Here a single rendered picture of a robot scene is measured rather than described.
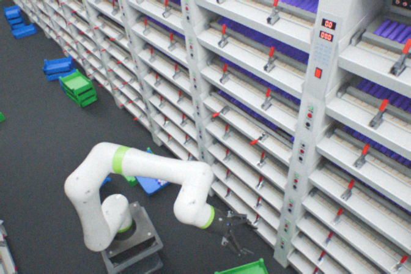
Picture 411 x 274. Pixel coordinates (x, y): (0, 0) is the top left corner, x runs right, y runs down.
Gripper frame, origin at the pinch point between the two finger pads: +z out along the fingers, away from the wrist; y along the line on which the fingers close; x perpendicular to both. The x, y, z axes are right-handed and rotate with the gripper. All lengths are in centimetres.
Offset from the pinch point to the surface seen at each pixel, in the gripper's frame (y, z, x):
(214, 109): -61, -20, -21
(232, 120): -55, -15, -11
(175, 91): -88, -24, -64
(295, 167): -31.2, 0.6, 17.4
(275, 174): -35.3, 10.9, -1.2
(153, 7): -102, -69, -34
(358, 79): -48, -20, 54
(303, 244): -13, 48, -7
